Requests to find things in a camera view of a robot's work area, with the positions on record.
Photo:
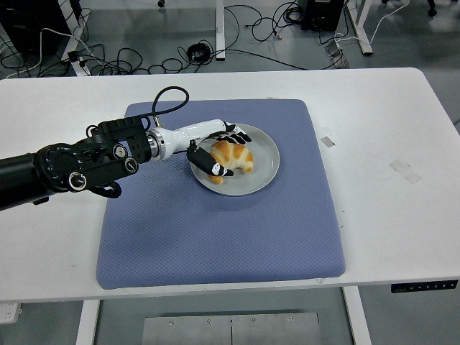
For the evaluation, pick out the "black table control panel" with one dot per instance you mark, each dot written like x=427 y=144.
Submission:
x=424 y=286

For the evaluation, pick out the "white table leg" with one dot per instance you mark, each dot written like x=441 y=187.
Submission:
x=87 y=323
x=357 y=320

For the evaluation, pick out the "round grey plate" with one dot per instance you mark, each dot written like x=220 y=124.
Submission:
x=251 y=179

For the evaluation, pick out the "large black equipment cabinet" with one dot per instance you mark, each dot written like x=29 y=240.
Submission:
x=28 y=18

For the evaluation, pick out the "grey foot pedal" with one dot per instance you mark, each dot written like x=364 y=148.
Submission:
x=337 y=54

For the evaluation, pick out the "black computer box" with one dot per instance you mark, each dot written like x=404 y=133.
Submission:
x=323 y=14

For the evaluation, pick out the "small grey tape piece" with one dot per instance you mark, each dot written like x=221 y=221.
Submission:
x=328 y=141

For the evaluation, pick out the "blue quilted mat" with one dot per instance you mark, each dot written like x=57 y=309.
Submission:
x=215 y=233

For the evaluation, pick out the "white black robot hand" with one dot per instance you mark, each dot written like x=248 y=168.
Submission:
x=187 y=133

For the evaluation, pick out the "white power strip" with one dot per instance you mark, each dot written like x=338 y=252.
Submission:
x=9 y=313

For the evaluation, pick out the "white background desk leg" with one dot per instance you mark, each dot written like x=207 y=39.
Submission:
x=73 y=39
x=220 y=28
x=363 y=28

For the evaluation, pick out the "grey metal plate with screws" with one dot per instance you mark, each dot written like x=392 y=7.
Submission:
x=230 y=330

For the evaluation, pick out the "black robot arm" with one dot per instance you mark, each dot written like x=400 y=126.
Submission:
x=90 y=169

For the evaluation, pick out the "black chair caster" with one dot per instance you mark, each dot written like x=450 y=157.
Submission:
x=432 y=12

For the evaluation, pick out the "golden striped croissant bread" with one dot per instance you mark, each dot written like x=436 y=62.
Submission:
x=237 y=154

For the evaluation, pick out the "large clear tape piece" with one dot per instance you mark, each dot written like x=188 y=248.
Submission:
x=405 y=171

